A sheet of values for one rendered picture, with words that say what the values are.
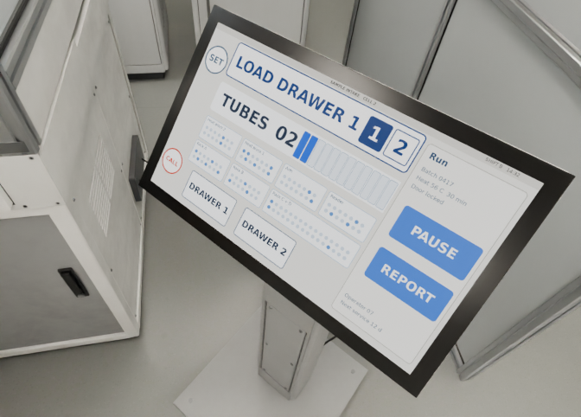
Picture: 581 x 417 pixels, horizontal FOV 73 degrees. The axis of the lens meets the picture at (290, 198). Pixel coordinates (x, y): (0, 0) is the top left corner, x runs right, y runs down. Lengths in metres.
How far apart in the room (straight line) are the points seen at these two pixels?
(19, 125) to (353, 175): 0.56
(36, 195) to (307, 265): 0.59
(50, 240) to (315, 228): 0.71
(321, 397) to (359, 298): 0.98
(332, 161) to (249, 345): 1.09
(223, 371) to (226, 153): 1.03
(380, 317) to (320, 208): 0.16
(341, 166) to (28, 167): 0.58
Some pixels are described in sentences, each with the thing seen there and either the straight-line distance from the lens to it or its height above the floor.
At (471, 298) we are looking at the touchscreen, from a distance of 0.51.
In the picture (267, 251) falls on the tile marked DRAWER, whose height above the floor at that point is 0.99.
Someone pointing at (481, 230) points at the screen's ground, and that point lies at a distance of 0.49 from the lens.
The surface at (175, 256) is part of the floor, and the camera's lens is 1.75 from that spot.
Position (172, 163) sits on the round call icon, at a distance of 0.65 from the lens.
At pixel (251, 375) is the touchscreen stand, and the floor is 0.04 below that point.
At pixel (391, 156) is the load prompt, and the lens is 0.50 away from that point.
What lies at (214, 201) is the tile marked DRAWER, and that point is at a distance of 0.60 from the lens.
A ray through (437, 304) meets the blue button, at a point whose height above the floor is 1.05.
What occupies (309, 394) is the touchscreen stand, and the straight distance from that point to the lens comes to 1.48.
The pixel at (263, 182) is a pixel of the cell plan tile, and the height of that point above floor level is 1.06.
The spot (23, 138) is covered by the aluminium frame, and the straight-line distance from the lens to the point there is 0.82.
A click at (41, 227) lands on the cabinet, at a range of 1.03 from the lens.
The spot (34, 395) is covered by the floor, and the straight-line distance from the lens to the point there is 1.67.
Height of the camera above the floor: 1.47
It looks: 50 degrees down
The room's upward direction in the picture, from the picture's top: 7 degrees clockwise
